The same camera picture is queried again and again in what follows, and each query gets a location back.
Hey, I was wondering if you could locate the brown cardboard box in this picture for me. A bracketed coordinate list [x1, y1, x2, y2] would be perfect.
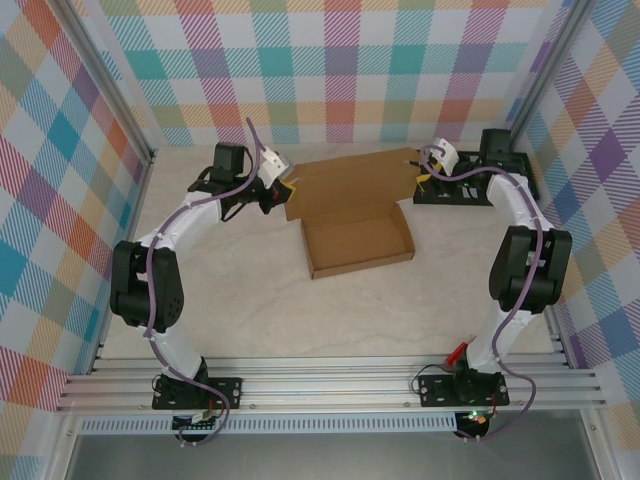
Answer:
[284, 147, 426, 280]

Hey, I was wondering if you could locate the black grey checkerboard calibration board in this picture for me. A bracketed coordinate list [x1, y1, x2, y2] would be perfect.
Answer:
[410, 148, 540, 207]

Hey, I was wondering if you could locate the red block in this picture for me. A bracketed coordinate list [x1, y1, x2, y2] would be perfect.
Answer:
[446, 341, 471, 367]

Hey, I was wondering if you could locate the small circuit board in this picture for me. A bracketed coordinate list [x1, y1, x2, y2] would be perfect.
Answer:
[458, 409, 492, 432]
[172, 409, 222, 434]

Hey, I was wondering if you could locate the aluminium corner post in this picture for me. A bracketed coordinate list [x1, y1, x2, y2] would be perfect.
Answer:
[494, 0, 599, 151]
[58, 0, 157, 166]

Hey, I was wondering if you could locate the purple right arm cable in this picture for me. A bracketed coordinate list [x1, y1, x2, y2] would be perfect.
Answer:
[420, 144, 546, 444]

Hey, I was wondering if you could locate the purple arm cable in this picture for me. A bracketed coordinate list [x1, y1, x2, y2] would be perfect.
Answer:
[420, 144, 546, 444]
[143, 117, 232, 447]

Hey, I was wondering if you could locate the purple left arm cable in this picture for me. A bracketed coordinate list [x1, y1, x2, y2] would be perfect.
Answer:
[143, 117, 232, 447]

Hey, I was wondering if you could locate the long aluminium frame rail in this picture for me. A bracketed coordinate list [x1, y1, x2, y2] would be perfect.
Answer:
[53, 353, 610, 415]

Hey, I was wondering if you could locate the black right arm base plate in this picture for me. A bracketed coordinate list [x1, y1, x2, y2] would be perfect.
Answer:
[417, 373, 511, 409]

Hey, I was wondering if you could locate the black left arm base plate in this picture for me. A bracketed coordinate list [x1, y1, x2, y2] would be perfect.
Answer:
[151, 375, 245, 412]

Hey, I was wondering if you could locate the slotted white cable duct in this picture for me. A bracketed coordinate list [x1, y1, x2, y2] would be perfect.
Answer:
[78, 412, 460, 436]

